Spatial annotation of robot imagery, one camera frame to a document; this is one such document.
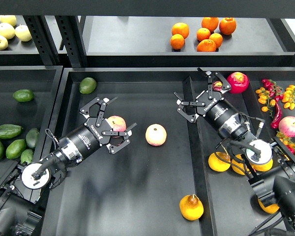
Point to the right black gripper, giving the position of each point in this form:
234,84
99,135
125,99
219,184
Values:
211,105

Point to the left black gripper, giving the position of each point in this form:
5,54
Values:
93,134

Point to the yellow pear under right arm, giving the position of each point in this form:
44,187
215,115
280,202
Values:
271,209

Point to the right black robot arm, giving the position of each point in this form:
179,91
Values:
276,186

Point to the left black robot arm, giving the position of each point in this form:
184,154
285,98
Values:
25,190

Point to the green avocado top of tray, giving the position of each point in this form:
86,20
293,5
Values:
87,85

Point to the dark green avocado upright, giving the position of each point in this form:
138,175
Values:
32,137

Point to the green avocado lower cluster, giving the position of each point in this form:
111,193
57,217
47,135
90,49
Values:
27,156

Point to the green avocado cluster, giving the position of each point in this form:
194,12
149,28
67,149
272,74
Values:
15,149
27,156

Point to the green avocado left tray top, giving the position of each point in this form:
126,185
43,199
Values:
23,95

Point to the green avocado middle cluster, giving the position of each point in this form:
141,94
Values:
15,149

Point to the pale yellow pear right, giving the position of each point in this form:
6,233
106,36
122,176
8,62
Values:
23,33

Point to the pink red apple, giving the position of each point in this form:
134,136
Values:
117,123

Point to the dark red small apple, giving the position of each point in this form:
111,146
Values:
217,86

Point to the red apple right tray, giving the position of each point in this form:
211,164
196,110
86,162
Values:
239,82

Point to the orange cherry tomato cluster left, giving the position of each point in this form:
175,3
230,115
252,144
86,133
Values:
266,99

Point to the orange cherry tomato cluster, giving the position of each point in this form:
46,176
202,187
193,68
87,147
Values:
266,99
289,97

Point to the pale pink apple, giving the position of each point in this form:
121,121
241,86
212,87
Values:
156,135

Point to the orange on shelf front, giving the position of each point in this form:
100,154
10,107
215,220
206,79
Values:
206,45

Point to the orange on shelf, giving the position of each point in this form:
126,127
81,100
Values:
217,39
206,45
227,25
177,41
202,34
210,23
181,28

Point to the orange on shelf right center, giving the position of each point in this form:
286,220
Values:
217,39

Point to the red cherry tomato cluster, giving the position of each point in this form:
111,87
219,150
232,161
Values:
271,90

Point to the orange on shelf lower left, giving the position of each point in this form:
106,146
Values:
177,41

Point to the red chili pepper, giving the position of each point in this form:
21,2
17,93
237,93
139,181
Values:
277,118

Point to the orange on shelf far left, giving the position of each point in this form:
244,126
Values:
181,28

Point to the orange on shelf top right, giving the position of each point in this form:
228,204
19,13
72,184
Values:
227,25

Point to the orange cherry tomato cluster right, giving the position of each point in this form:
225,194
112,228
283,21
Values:
289,97

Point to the black center tray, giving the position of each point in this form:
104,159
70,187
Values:
137,191

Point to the black tray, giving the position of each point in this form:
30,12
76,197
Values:
137,191
38,113

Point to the black left tray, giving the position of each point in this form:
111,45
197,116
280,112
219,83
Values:
38,113

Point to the pink apple far right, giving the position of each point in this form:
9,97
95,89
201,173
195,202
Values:
287,126

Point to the black shelf rack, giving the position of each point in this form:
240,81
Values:
137,33

